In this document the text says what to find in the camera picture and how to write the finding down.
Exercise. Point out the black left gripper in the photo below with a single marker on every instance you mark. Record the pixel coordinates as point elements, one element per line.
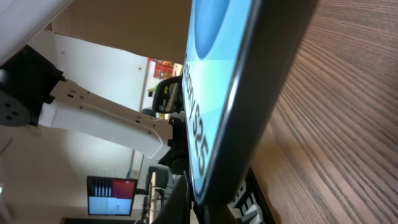
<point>177,157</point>

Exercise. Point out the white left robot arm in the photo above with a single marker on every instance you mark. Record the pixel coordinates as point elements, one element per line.
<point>34,92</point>

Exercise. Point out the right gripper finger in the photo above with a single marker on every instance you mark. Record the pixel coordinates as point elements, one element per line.
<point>177,208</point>

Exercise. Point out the teal screen smartphone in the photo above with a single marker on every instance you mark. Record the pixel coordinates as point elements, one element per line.
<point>238,56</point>

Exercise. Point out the computer monitor in background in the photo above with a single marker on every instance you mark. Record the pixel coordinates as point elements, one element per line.
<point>110,196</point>

